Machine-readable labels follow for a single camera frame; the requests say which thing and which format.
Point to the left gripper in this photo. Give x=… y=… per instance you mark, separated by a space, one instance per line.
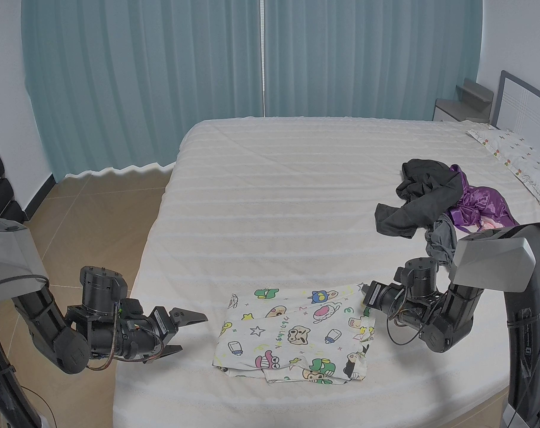
x=141 y=339

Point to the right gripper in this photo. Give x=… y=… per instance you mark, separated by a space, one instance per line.
x=386 y=297

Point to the white printed pyjama top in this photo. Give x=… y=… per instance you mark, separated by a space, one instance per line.
x=296 y=337

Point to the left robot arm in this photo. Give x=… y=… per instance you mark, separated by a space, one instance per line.
x=42 y=323

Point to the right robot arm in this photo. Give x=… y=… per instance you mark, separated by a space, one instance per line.
x=519 y=283

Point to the bed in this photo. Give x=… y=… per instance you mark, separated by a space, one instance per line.
x=296 y=194

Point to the grey garment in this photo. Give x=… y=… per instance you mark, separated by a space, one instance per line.
x=443 y=243

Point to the black garment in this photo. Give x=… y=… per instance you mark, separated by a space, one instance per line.
x=421 y=203

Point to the pink garment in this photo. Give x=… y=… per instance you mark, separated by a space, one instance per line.
x=490 y=225

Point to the purple satin garment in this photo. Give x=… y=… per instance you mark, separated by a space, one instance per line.
x=488 y=203

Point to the white printed pillow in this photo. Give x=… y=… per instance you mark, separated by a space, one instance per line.
x=519 y=158

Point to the grey bedside table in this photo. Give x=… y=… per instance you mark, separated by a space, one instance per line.
x=461 y=107

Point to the black chest of drawers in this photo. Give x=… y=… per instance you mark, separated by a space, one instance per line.
x=2 y=190

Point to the blue-green curtain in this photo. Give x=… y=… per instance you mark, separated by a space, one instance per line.
x=363 y=38
x=141 y=60

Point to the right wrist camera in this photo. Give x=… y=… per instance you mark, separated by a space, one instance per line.
x=400 y=275

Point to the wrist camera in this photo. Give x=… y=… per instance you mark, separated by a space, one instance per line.
x=132 y=308
x=400 y=275

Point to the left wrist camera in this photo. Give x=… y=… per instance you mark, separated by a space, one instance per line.
x=132 y=308

